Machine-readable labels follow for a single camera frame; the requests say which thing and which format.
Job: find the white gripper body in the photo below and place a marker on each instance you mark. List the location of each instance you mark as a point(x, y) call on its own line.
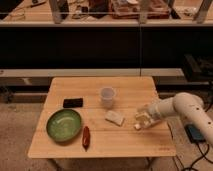
point(153, 112)

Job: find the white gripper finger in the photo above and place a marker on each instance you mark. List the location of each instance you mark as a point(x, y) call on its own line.
point(142, 108)
point(143, 121)

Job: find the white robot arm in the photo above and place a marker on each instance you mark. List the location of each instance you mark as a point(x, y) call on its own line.
point(184, 104)

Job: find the translucent white cup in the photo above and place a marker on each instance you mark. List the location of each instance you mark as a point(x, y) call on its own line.
point(107, 95)

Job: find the green ceramic bowl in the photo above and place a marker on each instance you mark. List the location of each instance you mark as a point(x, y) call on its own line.
point(64, 125)

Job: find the blue black box on floor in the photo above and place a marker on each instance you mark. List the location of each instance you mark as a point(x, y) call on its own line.
point(194, 134)

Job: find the black equipment case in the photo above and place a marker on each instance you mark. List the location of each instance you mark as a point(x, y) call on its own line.
point(197, 69)

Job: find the red chili pepper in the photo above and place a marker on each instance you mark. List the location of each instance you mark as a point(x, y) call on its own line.
point(86, 138)

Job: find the wooden folding table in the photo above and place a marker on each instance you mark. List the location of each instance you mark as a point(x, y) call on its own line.
point(106, 139)

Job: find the black rectangular block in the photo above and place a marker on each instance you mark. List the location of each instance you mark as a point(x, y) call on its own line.
point(73, 103)

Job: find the long background workbench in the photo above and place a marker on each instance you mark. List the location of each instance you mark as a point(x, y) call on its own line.
point(106, 13)

